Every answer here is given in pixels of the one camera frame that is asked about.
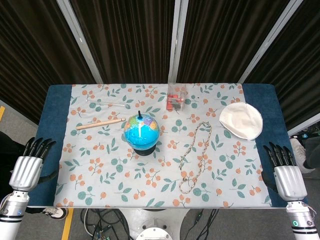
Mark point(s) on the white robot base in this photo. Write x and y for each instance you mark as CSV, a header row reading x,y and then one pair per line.
x,y
153,223

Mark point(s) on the small blue globe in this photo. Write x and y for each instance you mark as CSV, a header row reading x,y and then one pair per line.
x,y
141,135

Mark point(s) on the white round cloth pad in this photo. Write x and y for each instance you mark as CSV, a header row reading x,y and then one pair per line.
x,y
241,121

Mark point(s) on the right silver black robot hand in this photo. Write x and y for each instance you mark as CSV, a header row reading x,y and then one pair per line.
x,y
289,180

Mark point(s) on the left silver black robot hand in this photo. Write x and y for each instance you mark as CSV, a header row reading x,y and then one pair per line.
x,y
26,170

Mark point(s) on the clear box with red items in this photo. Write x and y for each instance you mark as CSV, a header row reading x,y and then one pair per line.
x,y
176,98

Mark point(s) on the floral patterned tablecloth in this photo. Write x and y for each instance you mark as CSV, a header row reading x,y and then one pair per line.
x,y
160,175

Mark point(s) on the white sneaker with black stripes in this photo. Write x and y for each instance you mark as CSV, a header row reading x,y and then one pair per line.
x,y
55,212

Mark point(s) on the white shoe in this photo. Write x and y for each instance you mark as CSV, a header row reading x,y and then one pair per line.
x,y
301,155

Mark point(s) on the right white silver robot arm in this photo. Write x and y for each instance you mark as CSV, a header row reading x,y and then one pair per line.
x,y
301,220

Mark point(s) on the blue table mat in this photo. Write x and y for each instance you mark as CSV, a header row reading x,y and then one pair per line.
x,y
53,120

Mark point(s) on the clear glass rod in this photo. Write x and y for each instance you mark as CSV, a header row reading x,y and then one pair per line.
x,y
107,103

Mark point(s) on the yellow floor tape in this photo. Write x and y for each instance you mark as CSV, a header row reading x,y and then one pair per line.
x,y
67,223

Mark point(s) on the person in dark clothes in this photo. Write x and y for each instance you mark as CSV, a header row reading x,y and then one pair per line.
x,y
10,152

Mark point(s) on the wooden stick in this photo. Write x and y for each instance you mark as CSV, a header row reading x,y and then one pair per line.
x,y
100,123

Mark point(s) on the dark brown curtain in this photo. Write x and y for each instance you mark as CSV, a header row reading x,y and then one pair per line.
x,y
130,40

